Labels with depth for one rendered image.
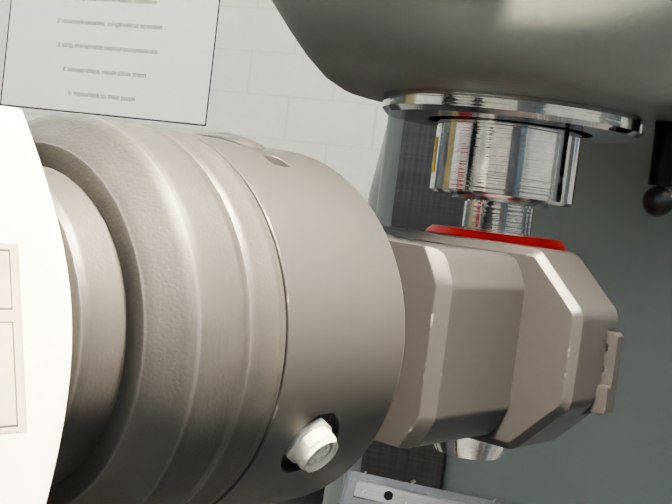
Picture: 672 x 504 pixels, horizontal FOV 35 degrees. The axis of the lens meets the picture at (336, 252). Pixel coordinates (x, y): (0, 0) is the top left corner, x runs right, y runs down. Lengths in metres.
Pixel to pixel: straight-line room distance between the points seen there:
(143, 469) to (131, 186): 0.05
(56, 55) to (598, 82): 5.36
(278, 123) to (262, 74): 0.25
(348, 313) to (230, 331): 0.04
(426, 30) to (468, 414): 0.10
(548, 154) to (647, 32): 0.07
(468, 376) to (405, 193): 0.48
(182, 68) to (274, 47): 0.49
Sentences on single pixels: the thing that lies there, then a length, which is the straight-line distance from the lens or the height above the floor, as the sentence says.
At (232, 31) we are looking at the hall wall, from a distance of 5.15.
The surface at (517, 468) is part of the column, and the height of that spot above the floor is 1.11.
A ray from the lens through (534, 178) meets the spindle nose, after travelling 0.34.
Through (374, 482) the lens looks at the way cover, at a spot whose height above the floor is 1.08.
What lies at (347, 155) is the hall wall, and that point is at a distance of 4.84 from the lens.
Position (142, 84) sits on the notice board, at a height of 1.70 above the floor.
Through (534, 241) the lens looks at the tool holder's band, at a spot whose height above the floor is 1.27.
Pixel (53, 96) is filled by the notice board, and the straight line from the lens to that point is 5.60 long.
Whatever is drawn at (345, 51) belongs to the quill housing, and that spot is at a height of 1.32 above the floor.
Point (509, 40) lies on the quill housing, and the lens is 0.28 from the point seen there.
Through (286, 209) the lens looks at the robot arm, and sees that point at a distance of 0.22.
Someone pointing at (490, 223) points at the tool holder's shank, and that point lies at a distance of 0.35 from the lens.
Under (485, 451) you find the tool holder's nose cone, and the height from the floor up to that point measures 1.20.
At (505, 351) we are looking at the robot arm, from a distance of 0.29.
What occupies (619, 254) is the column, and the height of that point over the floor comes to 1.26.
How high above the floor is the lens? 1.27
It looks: 3 degrees down
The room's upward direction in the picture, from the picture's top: 7 degrees clockwise
